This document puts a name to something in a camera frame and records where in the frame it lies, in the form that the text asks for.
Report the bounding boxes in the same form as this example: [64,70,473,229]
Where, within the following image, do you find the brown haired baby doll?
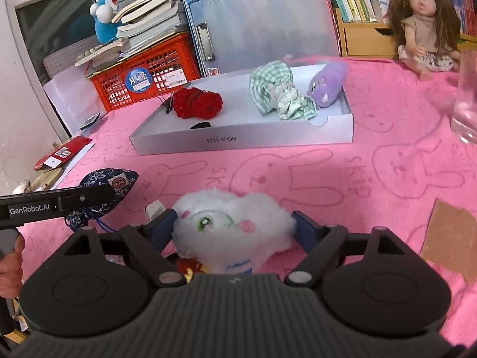
[387,0,461,80]

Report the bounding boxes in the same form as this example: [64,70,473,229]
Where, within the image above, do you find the black binder clip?
[159,95,174,114]

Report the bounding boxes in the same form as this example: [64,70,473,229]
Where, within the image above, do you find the wooden desk drawer organizer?
[332,6,477,60]

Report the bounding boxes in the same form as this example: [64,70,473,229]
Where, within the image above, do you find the small calculator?
[80,112,101,130]

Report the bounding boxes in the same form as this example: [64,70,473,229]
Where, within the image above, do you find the stack of books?
[74,0,186,68]

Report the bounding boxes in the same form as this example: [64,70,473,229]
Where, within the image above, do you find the red plastic basket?
[88,32,200,112]

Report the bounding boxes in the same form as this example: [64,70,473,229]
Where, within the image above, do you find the blue doraemon plush left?
[90,0,119,44]

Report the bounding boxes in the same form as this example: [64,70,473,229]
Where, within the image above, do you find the person left hand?
[0,234,25,299]

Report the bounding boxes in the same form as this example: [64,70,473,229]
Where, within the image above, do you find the red yellow hair scrunchie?
[175,258,209,283]

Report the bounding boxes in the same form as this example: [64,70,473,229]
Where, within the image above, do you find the green checked cloth doll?
[249,61,318,121]

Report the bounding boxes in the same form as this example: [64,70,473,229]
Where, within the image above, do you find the pink bunny print cloth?
[14,56,477,348]

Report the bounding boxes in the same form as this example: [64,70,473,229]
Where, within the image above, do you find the small white crumpled toy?
[144,200,166,221]

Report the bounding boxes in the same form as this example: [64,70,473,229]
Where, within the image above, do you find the white paper strip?
[51,142,95,190]

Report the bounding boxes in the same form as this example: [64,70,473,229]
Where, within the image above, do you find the clear drinking glass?
[450,50,477,144]

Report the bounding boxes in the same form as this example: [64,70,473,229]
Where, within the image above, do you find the blue floral drawstring pouch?
[65,168,139,233]

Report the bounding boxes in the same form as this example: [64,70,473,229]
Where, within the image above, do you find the white fluffy plush toy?
[172,188,297,274]

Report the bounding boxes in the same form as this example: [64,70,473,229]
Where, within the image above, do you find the purple plush toy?
[307,61,348,108]

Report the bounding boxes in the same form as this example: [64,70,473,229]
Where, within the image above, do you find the brown cardboard piece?
[420,199,476,285]

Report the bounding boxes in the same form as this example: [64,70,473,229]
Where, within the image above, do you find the white shallow cardboard box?
[130,70,353,155]

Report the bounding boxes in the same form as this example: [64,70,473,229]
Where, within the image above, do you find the red card packet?
[33,136,92,171]

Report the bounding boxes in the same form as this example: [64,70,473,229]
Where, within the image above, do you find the translucent clipboard folder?
[184,0,340,77]

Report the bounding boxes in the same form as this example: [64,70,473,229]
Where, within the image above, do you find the red crocheted yarn item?
[172,87,223,120]

